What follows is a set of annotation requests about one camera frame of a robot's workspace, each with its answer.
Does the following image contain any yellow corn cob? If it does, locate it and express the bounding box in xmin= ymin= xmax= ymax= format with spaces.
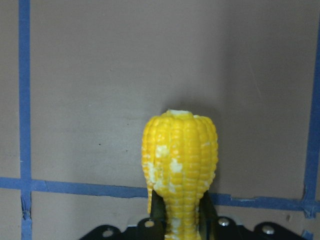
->
xmin=141 ymin=109 xmax=218 ymax=240

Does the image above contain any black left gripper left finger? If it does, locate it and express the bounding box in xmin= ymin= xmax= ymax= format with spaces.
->
xmin=150 ymin=190 xmax=167 ymax=240

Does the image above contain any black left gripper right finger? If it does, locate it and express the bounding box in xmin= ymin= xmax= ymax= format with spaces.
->
xmin=198 ymin=191 xmax=218 ymax=240

